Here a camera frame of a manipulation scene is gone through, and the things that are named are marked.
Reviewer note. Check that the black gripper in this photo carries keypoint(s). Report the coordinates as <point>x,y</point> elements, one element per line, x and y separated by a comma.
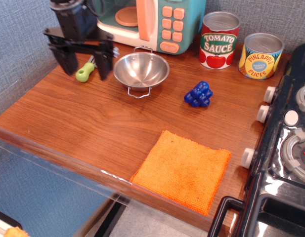
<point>77,25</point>

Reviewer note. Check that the green handled grey spatula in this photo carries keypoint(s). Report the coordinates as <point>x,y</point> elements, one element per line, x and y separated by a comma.
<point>82,75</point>

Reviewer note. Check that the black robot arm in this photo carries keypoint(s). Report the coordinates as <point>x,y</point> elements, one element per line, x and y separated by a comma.
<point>88,47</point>

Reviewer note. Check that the orange towel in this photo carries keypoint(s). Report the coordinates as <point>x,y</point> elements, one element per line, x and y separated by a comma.
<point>183,171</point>

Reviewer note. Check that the small steel bowl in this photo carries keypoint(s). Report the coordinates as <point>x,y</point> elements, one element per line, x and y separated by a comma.
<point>141,71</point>

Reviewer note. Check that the teal toy microwave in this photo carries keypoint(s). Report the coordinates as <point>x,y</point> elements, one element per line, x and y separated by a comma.
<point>165,26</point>

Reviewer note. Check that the blue toy grapes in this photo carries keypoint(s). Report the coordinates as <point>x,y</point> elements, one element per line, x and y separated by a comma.
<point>199,96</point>

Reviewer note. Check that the tomato sauce can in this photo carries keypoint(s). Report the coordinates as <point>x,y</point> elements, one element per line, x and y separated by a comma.
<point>218,39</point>

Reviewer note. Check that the pineapple slices can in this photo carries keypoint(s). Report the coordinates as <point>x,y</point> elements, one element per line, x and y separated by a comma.
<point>260,55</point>

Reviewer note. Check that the black toy stove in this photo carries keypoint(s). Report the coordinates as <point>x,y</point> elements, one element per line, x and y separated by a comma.
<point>274,202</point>

